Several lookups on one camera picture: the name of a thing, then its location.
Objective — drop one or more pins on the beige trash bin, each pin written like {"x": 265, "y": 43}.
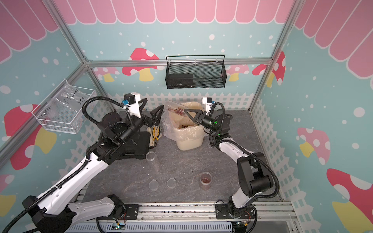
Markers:
{"x": 188, "y": 145}

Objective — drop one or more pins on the white yellow work gloves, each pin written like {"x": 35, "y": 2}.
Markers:
{"x": 155, "y": 132}

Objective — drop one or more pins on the black plastic tool case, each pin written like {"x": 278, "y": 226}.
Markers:
{"x": 136, "y": 147}

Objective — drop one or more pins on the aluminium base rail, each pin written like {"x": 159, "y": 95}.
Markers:
{"x": 206, "y": 211}

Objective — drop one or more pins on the rose buds in middle jar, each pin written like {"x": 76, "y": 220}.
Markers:
{"x": 178, "y": 111}

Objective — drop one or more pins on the clear plastic bin liner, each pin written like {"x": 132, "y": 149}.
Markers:
{"x": 181, "y": 128}

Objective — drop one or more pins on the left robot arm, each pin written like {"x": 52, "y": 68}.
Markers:
{"x": 52, "y": 211}

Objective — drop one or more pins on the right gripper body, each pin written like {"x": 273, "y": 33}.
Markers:
{"x": 206, "y": 121}

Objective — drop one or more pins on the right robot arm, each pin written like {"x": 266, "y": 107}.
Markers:
{"x": 256, "y": 179}

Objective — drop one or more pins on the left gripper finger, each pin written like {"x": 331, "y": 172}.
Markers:
{"x": 156, "y": 114}
{"x": 142, "y": 104}

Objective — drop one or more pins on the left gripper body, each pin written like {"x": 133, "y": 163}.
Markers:
{"x": 144, "y": 120}

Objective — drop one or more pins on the clear tea jar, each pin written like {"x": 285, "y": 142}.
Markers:
{"x": 175, "y": 105}
{"x": 153, "y": 161}
{"x": 205, "y": 181}

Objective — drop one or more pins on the black wire mesh basket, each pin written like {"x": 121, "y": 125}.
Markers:
{"x": 208, "y": 70}

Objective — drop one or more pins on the black box in basket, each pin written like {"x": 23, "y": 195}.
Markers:
{"x": 179, "y": 80}

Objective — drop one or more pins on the clear plastic bag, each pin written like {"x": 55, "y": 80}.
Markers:
{"x": 72, "y": 104}

